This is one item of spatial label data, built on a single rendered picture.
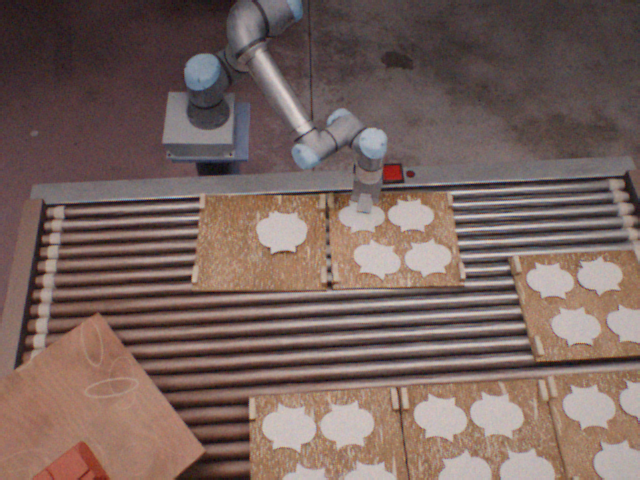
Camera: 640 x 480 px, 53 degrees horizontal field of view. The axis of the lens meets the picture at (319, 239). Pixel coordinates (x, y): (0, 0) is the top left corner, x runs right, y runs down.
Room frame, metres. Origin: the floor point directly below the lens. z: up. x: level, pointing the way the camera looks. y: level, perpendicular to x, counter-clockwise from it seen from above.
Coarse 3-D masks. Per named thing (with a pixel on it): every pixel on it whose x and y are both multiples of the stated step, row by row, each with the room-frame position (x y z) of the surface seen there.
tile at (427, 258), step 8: (432, 240) 1.05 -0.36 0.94; (416, 248) 1.01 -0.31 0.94; (424, 248) 1.02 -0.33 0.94; (432, 248) 1.02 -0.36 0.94; (440, 248) 1.02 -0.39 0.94; (408, 256) 0.98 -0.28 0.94; (416, 256) 0.98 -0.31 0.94; (424, 256) 0.99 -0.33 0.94; (432, 256) 0.99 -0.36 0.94; (440, 256) 0.99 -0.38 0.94; (448, 256) 0.99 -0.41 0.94; (408, 264) 0.95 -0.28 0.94; (416, 264) 0.96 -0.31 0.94; (424, 264) 0.96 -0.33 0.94; (432, 264) 0.96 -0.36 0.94; (440, 264) 0.96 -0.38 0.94; (448, 264) 0.97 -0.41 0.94; (424, 272) 0.93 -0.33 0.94; (432, 272) 0.93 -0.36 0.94; (440, 272) 0.93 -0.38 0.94
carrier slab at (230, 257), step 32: (224, 224) 1.07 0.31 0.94; (256, 224) 1.08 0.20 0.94; (320, 224) 1.09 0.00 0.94; (224, 256) 0.95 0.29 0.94; (256, 256) 0.96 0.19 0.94; (288, 256) 0.97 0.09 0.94; (320, 256) 0.97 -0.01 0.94; (192, 288) 0.84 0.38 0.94; (224, 288) 0.84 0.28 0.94; (256, 288) 0.85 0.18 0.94; (288, 288) 0.85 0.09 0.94; (320, 288) 0.86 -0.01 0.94
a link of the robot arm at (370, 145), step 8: (376, 128) 1.16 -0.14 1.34; (360, 136) 1.14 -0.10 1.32; (368, 136) 1.13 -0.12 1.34; (376, 136) 1.13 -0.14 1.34; (384, 136) 1.13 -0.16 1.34; (352, 144) 1.13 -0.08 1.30; (360, 144) 1.11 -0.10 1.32; (368, 144) 1.10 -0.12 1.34; (376, 144) 1.10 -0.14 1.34; (384, 144) 1.11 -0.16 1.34; (360, 152) 1.11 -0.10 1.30; (368, 152) 1.09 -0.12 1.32; (376, 152) 1.09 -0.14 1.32; (384, 152) 1.11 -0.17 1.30; (360, 160) 1.10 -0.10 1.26; (368, 160) 1.09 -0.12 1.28; (376, 160) 1.09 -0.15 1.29; (368, 168) 1.09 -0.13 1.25; (376, 168) 1.09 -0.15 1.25
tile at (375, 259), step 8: (360, 248) 1.00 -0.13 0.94; (368, 248) 1.00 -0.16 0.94; (376, 248) 1.01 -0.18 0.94; (384, 248) 1.01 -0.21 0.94; (392, 248) 1.01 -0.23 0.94; (360, 256) 0.97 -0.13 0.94; (368, 256) 0.98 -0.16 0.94; (376, 256) 0.98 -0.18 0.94; (384, 256) 0.98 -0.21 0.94; (392, 256) 0.98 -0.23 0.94; (360, 264) 0.95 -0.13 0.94; (368, 264) 0.95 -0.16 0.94; (376, 264) 0.95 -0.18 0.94; (384, 264) 0.95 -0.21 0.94; (392, 264) 0.95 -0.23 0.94; (360, 272) 0.92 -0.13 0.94; (368, 272) 0.92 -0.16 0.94; (376, 272) 0.92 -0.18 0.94; (384, 272) 0.92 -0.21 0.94; (392, 272) 0.92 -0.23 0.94
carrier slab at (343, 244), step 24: (432, 192) 1.24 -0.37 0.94; (336, 216) 1.12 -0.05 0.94; (384, 216) 1.13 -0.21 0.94; (336, 240) 1.03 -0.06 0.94; (360, 240) 1.04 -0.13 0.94; (384, 240) 1.04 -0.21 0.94; (408, 240) 1.05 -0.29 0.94; (456, 240) 1.06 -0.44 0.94; (456, 264) 0.97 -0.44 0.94; (336, 288) 0.86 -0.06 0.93; (360, 288) 0.87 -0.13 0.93; (384, 288) 0.87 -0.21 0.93
